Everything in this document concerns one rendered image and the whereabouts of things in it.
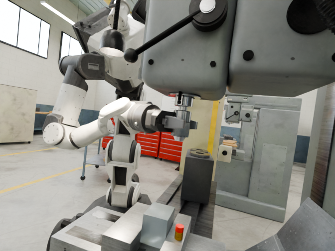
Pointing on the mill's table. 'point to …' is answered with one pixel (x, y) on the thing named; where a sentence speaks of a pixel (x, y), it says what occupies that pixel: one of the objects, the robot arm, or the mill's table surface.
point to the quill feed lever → (206, 9)
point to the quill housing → (187, 52)
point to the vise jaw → (125, 231)
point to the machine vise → (91, 235)
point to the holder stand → (197, 176)
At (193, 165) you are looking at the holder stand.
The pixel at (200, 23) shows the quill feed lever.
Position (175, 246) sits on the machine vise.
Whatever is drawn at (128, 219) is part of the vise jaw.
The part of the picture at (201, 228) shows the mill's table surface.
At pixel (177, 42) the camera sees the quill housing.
